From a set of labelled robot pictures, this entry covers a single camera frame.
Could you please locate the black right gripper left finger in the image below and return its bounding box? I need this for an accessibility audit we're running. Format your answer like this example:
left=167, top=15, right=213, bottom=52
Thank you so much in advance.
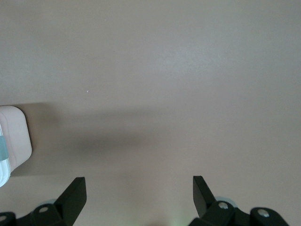
left=0, top=177, right=87, bottom=226

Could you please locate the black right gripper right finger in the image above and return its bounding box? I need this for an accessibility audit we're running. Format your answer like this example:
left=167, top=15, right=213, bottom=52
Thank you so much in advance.
left=188, top=175, right=289, bottom=226

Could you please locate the pink plastic box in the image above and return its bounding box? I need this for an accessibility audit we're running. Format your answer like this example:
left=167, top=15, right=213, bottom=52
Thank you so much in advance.
left=0, top=105, right=33, bottom=176

